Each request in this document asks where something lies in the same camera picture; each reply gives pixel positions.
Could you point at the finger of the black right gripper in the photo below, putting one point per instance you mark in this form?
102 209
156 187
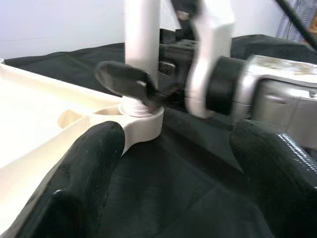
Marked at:
121 78

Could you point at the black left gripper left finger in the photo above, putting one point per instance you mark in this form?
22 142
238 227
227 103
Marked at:
79 178

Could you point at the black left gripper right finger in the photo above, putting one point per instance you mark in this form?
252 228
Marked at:
282 183

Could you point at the white plastic table leg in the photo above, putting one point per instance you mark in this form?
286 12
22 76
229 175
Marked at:
141 37

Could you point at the white plastic table top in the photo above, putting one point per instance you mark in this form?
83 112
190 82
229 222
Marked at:
37 114

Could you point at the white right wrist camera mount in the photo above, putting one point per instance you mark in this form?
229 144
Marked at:
213 37

